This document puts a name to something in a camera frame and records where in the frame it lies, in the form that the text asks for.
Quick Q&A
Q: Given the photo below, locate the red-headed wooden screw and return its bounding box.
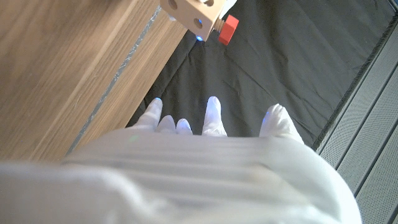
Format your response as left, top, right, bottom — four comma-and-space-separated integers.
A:
213, 14, 240, 46

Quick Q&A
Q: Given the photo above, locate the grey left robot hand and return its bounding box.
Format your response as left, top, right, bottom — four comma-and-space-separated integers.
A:
169, 0, 238, 22

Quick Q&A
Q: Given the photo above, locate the white cabinet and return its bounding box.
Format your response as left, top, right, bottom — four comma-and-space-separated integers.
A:
315, 21, 398, 224

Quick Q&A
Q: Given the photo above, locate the wooden block with holes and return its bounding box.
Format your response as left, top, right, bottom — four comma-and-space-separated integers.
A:
159, 0, 227, 42

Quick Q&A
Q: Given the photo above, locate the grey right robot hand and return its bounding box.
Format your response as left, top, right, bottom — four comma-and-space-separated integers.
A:
0, 95, 363, 224

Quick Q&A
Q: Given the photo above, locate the black backdrop curtain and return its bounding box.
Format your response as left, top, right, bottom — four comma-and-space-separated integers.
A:
126, 0, 398, 150

